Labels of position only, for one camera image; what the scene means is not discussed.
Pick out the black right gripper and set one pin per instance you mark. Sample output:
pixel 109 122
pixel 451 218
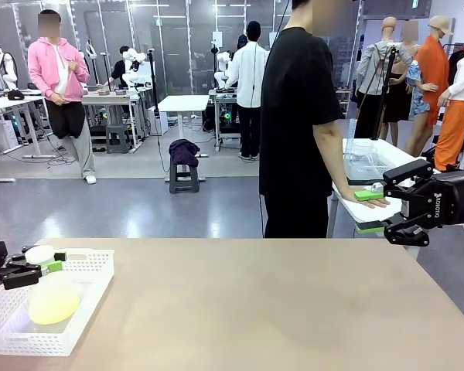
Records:
pixel 452 201

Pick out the white round lid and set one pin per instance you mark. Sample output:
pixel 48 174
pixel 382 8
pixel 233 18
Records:
pixel 38 254

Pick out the frosted flask with yellow liquid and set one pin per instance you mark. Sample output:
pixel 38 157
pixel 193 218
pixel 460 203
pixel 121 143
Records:
pixel 54 301

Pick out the clear plastic funnel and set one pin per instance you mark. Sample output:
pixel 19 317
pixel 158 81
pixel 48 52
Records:
pixel 365 148

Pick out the person's right forearm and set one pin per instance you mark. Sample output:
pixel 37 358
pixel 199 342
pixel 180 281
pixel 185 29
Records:
pixel 332 162

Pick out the person's right hand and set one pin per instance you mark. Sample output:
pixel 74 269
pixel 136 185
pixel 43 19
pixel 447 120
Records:
pixel 367 203

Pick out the white perforated plastic basket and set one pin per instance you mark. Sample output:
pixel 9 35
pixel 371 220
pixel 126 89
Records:
pixel 89 278

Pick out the mannequin in orange trousers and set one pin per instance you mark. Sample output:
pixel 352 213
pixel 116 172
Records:
pixel 454 127

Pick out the mannequin in black dress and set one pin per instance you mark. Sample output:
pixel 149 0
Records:
pixel 398 100

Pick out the mannequin in blue patterned dress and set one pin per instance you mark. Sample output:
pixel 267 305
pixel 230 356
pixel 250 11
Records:
pixel 415 89

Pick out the black tripod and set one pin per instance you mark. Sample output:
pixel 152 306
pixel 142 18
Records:
pixel 384 89

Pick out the mannequin in orange robe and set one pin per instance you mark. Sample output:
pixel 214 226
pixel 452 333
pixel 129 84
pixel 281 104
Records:
pixel 433 69

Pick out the mannequin in grey jacket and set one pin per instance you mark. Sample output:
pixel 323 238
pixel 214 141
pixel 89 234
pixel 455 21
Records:
pixel 371 65

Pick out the person in black t-shirt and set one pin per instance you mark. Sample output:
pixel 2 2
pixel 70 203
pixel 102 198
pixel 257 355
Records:
pixel 294 116

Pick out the grey step stool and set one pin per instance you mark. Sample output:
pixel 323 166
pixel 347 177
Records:
pixel 118 138

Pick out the white desk with metal legs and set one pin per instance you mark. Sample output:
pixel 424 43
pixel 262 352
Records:
pixel 7 102

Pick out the black cap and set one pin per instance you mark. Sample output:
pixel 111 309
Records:
pixel 15 94

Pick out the dark grey stool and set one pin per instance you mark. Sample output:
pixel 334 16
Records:
pixel 183 181

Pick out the cluttered white work desk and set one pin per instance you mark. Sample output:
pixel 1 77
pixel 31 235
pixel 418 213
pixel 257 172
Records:
pixel 112 98

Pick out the dark purple jacket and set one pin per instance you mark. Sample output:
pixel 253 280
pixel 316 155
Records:
pixel 183 150

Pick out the white computer tower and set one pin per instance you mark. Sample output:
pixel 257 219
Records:
pixel 160 121

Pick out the person in white shirt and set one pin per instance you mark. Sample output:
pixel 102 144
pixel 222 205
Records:
pixel 247 73

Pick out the person in pink hoodie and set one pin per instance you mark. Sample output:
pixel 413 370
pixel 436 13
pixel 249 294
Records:
pixel 58 62

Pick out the black pole stand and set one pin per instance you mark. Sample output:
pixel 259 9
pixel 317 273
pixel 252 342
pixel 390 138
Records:
pixel 153 96

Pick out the seated person in black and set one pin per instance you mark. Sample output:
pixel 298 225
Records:
pixel 118 71

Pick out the small white standing table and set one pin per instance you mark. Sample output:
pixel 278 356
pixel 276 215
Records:
pixel 183 102

